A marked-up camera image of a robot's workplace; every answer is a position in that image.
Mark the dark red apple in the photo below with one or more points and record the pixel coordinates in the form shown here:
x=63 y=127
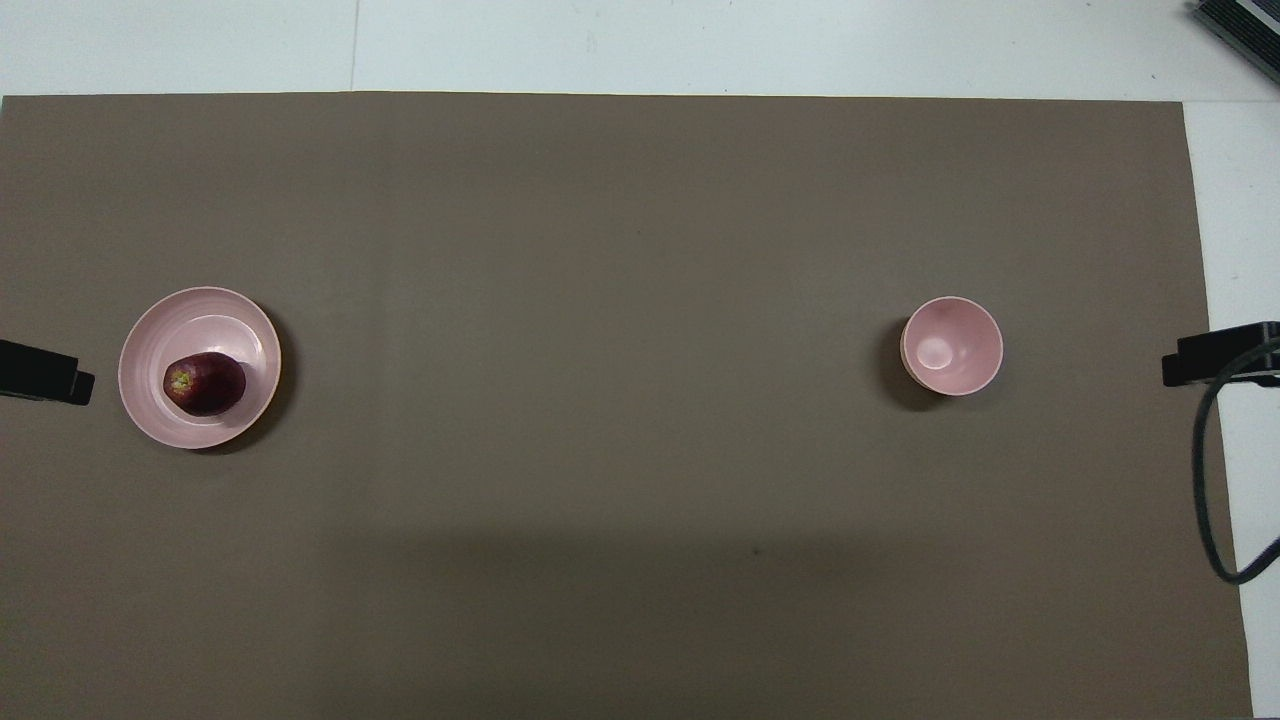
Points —
x=210 y=385

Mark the pink plate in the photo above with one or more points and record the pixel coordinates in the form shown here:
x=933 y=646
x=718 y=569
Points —
x=150 y=400

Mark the pink bowl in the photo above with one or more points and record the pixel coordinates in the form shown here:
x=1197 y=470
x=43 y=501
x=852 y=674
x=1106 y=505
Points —
x=950 y=345

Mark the dark ribbed metal device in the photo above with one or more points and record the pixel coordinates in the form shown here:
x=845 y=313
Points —
x=1250 y=25

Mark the brown table mat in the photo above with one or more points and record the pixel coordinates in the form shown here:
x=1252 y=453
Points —
x=640 y=450

